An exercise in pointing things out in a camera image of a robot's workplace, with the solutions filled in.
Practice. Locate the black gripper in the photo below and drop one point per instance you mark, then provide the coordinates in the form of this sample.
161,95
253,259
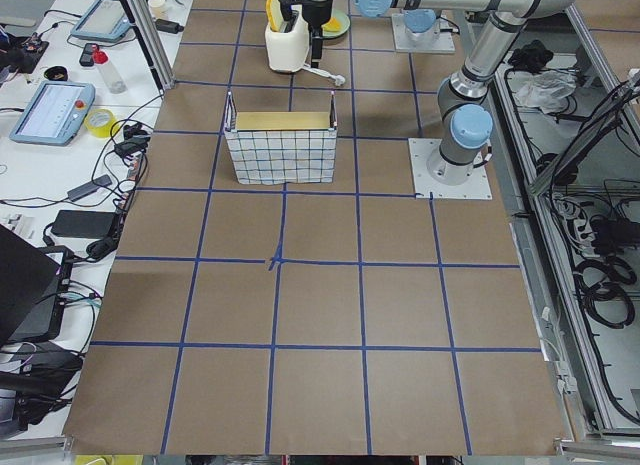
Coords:
318,16

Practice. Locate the white two-slot toaster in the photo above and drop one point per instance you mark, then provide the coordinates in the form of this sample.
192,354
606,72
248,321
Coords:
287,51

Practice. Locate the bread slice in toaster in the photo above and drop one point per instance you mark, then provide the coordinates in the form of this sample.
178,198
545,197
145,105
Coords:
274,15

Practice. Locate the bread piece on plate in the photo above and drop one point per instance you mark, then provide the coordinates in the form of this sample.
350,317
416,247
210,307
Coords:
332,27

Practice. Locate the light green plate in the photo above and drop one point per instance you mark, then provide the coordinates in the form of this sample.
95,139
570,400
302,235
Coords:
345,24

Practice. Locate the blue teach pendant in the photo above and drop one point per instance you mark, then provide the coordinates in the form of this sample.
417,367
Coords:
104,21
55,113

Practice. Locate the clear bottle red cap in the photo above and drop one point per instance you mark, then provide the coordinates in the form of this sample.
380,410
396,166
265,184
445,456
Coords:
108,72

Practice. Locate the yellow tape roll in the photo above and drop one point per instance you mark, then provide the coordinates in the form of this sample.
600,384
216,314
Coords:
101,123

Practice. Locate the black power adapter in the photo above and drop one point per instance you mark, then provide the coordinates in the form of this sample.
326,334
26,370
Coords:
83,224

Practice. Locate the wire basket with wooden shelf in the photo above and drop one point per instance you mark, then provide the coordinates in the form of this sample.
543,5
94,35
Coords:
277,147

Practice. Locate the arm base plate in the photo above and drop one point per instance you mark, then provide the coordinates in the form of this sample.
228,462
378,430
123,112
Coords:
425,35
435,178

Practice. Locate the aluminium frame post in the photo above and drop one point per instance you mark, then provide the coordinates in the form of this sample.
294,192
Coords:
140,18

